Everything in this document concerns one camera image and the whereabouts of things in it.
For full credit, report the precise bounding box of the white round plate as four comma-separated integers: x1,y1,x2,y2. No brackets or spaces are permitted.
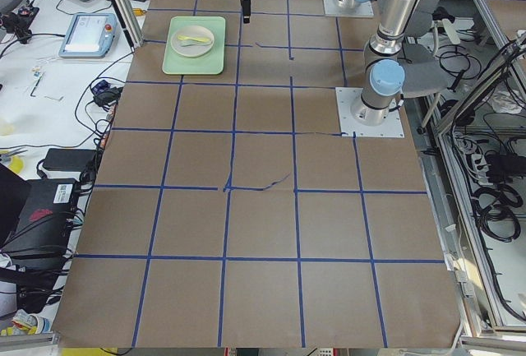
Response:
169,25,215,58

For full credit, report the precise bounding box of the yellow plastic fork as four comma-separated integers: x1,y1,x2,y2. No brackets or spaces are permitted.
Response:
176,35,211,42

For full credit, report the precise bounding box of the mint green tray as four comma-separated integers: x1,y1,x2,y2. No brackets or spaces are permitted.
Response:
162,16,226,75

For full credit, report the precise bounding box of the pale green plastic spoon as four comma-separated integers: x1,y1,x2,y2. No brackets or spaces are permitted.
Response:
179,39,212,47

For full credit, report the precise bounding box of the gold metal cylinder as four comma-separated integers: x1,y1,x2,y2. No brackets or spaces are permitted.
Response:
133,8,147,16

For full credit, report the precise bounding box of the near teach pendant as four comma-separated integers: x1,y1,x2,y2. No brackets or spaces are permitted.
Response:
58,13,118,58

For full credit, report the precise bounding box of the grey office chair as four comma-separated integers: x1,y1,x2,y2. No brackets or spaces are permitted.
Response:
376,0,451,133

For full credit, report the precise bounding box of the black power brick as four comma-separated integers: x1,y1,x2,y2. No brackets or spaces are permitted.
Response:
42,148,95,172

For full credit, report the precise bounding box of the black laptop computer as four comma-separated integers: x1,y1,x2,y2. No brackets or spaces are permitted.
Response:
1,165,79,269

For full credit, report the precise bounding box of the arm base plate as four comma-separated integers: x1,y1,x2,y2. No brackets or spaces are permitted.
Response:
323,0,374,18
335,87,404,138

